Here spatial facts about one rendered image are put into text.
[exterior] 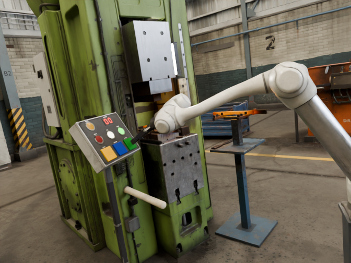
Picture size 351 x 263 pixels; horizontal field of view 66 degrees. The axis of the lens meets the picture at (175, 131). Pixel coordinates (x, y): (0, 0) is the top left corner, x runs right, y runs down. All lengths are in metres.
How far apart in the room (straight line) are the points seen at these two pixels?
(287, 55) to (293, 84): 8.25
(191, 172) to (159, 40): 1.02
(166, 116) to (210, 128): 4.58
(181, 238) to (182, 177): 0.48
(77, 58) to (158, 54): 0.64
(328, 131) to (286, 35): 8.26
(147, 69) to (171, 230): 1.20
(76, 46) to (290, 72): 1.63
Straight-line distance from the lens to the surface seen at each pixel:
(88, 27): 1.93
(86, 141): 1.46
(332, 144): 1.20
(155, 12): 2.23
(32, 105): 7.80
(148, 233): 2.25
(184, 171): 2.06
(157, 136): 1.93
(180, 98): 1.37
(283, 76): 1.08
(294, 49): 9.27
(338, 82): 4.80
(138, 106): 2.40
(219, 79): 10.33
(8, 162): 6.96
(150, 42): 1.96
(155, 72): 1.94
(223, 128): 5.64
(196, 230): 2.31
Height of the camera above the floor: 1.33
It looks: 10 degrees down
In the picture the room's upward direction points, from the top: 8 degrees counter-clockwise
